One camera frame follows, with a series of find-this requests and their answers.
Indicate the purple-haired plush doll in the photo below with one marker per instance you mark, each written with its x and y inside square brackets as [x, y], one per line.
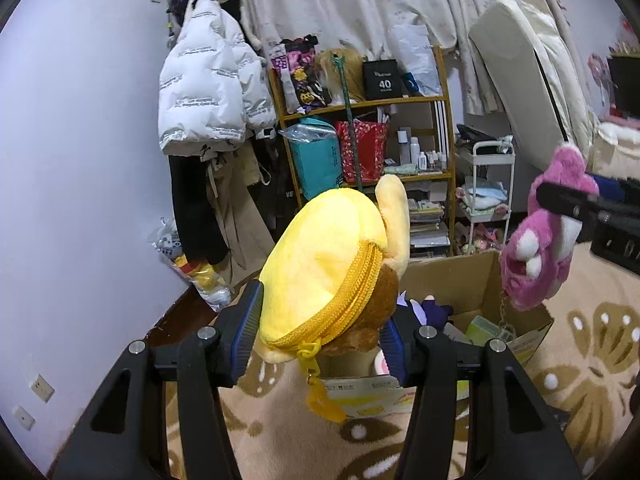
[430, 312]

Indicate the black monitor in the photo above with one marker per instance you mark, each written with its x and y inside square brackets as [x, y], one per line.
[625, 85]

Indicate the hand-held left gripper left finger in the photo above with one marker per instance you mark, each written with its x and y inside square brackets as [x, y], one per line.
[247, 330]

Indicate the clear plastic bag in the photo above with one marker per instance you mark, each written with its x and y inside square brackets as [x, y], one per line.
[305, 132]

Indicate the plastic bag of toys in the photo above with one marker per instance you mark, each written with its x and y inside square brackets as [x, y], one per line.
[200, 275]

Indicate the white plastic bag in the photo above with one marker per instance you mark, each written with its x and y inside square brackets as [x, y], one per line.
[415, 55]

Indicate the beige coat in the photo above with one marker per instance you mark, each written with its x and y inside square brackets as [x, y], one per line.
[245, 220]

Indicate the cream curtain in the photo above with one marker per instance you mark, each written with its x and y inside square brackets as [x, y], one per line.
[350, 0]

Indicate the white puffer jacket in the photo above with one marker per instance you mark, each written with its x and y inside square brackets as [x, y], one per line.
[210, 85]

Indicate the green tissue pack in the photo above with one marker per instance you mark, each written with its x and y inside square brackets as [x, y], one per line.
[482, 330]

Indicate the green pole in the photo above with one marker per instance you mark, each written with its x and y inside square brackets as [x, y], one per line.
[350, 130]

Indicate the pink and black patterned bag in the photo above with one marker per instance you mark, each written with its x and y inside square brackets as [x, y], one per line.
[300, 75]

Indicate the white folded mattress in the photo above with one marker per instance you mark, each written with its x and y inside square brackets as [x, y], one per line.
[525, 60]

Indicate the pink swirl plush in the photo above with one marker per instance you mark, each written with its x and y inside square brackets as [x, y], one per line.
[382, 364]

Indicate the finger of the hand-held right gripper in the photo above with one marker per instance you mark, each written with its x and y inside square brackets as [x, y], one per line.
[565, 200]
[612, 187]

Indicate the red gift bag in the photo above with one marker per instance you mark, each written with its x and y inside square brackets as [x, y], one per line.
[367, 150]

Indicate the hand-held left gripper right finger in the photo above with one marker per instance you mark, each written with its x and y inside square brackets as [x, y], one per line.
[395, 360]

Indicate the black box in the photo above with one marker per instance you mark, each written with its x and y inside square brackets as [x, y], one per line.
[384, 80]

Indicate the white wall outlet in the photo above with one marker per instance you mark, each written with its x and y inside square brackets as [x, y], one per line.
[23, 417]
[42, 388]

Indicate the pile of books and papers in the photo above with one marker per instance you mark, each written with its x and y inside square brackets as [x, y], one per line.
[427, 225]

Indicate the pink plush toys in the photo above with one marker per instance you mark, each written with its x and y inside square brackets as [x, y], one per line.
[480, 237]

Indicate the black coat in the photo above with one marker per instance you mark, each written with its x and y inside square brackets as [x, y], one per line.
[195, 210]

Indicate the teal paper bag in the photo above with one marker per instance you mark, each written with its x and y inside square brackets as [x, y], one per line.
[317, 165]

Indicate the blond wig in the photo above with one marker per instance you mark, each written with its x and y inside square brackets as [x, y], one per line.
[352, 72]

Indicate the yellow plush zipper pouch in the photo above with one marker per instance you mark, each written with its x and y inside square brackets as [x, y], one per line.
[320, 270]

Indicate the dark wooden bed frame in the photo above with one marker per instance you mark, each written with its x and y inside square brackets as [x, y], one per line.
[185, 315]

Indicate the wooden shelf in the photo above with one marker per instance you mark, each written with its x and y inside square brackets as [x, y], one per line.
[400, 101]

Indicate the pink plush bear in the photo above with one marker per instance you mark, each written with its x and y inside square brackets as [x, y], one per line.
[535, 260]

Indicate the row of cosmetic bottles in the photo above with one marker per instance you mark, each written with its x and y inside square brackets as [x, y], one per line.
[425, 157]

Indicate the white rolling cart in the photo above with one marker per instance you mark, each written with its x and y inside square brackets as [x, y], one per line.
[511, 180]

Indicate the pink headphones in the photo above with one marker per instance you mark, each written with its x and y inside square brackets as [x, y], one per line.
[597, 67]

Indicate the cardboard box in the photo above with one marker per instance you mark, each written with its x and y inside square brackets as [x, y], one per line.
[450, 280]

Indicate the light blue folded cloth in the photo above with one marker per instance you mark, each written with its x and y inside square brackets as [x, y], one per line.
[482, 195]

